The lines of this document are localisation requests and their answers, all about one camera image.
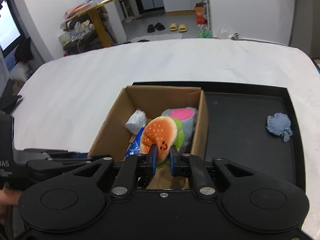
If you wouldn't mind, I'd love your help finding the orange burger plush toy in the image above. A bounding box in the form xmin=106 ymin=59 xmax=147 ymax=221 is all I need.
xmin=140 ymin=115 xmax=184 ymax=165

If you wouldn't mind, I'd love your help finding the brown cardboard box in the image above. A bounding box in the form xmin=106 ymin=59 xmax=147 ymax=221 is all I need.
xmin=88 ymin=86 xmax=208 ymax=190

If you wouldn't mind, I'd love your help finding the grey pink plush toy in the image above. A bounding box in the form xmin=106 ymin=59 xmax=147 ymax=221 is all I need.
xmin=162 ymin=107 xmax=197 ymax=154

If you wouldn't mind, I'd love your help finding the person's left hand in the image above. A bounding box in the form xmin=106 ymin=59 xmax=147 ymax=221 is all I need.
xmin=0 ymin=187 xmax=23 ymax=219

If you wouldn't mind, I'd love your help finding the blue tissue pack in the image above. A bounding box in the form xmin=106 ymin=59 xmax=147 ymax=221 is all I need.
xmin=124 ymin=127 xmax=144 ymax=157

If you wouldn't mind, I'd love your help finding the white wrapped tissue roll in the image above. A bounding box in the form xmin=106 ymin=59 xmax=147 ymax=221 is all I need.
xmin=125 ymin=109 xmax=147 ymax=135

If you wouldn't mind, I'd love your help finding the white table cloth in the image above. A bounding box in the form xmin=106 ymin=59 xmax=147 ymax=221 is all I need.
xmin=13 ymin=38 xmax=319 ymax=239

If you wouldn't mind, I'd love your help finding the black shallow tray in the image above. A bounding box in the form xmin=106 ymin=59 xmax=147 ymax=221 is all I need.
xmin=132 ymin=81 xmax=306 ymax=189

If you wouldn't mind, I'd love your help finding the cluttered side table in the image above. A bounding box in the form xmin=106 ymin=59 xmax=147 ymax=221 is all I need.
xmin=59 ymin=0 xmax=127 ymax=55

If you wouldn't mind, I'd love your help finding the green plastic bag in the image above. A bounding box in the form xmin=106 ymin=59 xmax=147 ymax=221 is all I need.
xmin=199 ymin=30 xmax=213 ymax=38

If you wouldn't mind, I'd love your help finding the right yellow slipper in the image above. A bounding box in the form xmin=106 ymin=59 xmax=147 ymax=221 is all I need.
xmin=178 ymin=24 xmax=188 ymax=33

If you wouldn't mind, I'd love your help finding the yellow slipper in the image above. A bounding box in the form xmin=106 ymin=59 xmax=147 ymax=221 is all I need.
xmin=169 ymin=23 xmax=178 ymax=31
xmin=178 ymin=24 xmax=188 ymax=33

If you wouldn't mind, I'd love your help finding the left yellow slipper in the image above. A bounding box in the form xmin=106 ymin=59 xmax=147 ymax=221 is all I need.
xmin=169 ymin=23 xmax=178 ymax=31

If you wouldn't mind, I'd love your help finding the clear plastic bag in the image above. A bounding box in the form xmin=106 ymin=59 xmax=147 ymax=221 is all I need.
xmin=216 ymin=27 xmax=240 ymax=40

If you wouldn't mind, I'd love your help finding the left black slipper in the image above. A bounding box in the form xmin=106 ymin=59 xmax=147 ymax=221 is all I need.
xmin=147 ymin=24 xmax=156 ymax=33

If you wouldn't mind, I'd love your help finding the black slipper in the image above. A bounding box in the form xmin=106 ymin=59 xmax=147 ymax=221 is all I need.
xmin=155 ymin=22 xmax=165 ymax=31
xmin=147 ymin=24 xmax=156 ymax=33

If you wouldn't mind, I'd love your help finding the right black slipper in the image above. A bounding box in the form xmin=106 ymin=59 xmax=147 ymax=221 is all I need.
xmin=155 ymin=22 xmax=165 ymax=31

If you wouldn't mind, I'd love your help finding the orange cardboard box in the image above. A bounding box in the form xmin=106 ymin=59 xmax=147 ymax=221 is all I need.
xmin=194 ymin=2 xmax=207 ymax=24

